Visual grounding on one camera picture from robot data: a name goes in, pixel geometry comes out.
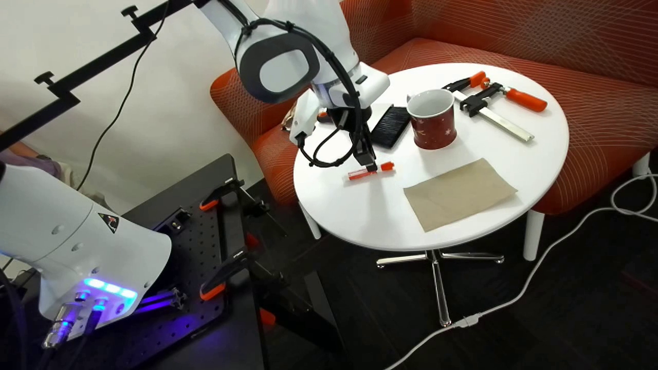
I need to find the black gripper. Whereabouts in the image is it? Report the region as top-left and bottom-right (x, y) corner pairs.
(329, 108), (379, 172)

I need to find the crumpled brown paper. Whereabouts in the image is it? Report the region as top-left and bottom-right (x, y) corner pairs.
(280, 102), (303, 133)

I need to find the black perforated mounting board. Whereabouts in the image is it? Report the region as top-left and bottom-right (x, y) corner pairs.
(48, 155), (266, 370)

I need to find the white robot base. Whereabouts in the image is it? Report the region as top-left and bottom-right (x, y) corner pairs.
(0, 165), (173, 348)

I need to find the round white table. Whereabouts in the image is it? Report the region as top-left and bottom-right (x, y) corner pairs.
(294, 61), (570, 259)

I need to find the orange black clamp left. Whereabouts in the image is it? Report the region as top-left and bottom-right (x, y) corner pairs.
(199, 251), (249, 303)

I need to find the white cable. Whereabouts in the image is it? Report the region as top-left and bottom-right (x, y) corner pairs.
(383, 160), (658, 370)

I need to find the tan cloth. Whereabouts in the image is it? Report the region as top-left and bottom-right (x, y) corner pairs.
(404, 159), (516, 232)

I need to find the red marker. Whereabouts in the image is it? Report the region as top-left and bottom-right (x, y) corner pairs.
(348, 162), (394, 182)

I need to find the black camera boom frame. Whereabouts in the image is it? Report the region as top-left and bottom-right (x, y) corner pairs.
(0, 0), (193, 151)

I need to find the orange black clamp right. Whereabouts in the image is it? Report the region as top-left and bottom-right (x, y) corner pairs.
(199, 176), (269, 216)

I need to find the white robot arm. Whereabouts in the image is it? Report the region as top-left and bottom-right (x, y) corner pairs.
(193, 0), (388, 172)

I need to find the small orange black clamp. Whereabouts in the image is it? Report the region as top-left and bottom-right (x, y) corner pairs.
(445, 72), (488, 92)

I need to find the orange patterned sofa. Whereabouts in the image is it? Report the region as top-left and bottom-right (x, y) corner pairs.
(208, 0), (658, 217)

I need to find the maroon mug white inside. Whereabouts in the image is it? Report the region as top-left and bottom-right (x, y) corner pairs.
(408, 89), (457, 151)

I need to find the bar clamp orange handle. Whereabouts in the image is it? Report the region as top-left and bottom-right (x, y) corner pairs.
(457, 82), (546, 145)

